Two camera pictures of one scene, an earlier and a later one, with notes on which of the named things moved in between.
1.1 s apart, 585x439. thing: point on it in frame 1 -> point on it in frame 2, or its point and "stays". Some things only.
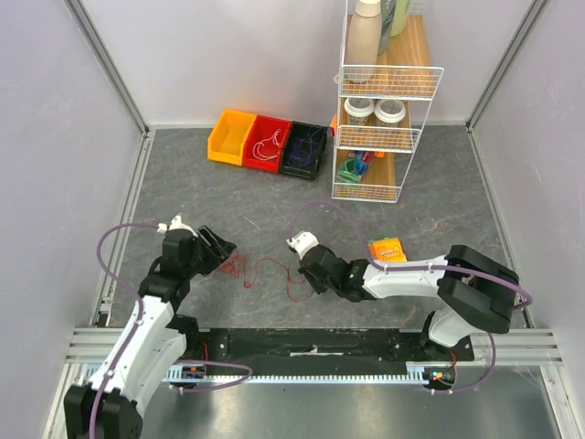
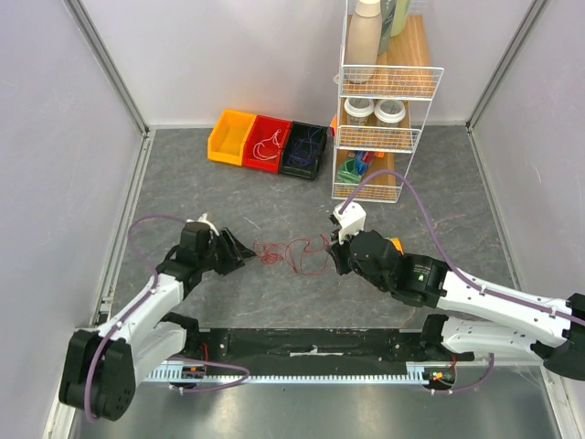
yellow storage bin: x=227 y=140 stays
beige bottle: x=364 y=42 stays
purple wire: x=296 y=151 -> x=310 y=147
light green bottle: x=400 y=16 stays
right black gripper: x=309 y=267 -> x=343 y=256
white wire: x=256 y=151 stays
